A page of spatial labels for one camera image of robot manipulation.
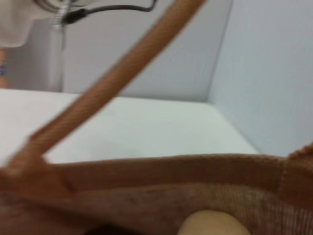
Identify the brown woven jute handbag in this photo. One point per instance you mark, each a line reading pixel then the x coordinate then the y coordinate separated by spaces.
pixel 171 176

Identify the cream round egg yolk pastry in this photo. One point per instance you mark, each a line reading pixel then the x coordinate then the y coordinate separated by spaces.
pixel 215 224

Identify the tan background object blue marks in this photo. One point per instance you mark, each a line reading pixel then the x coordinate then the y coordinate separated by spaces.
pixel 3 68

